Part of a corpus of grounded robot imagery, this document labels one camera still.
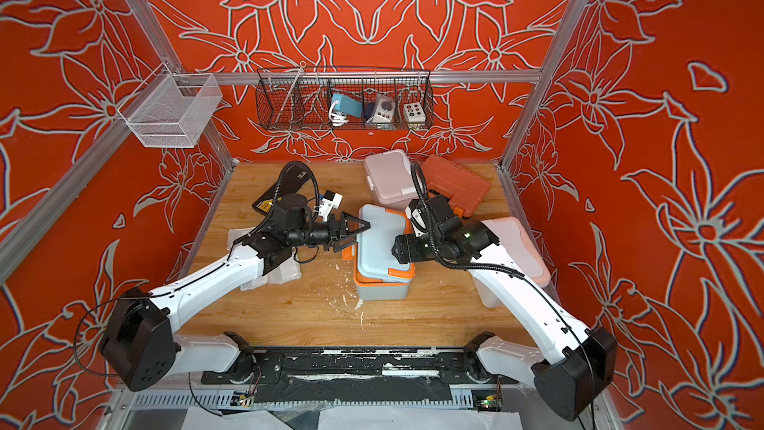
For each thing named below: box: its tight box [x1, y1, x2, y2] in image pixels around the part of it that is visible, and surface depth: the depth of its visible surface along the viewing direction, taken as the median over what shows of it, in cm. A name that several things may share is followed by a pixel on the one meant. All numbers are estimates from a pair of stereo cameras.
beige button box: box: [403, 101, 426, 123], surface depth 97 cm
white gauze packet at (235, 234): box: [227, 226, 257, 250], surface depth 100 cm
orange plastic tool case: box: [421, 154, 491, 218], surface depth 110 cm
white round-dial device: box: [367, 93, 395, 124], surface depth 93 cm
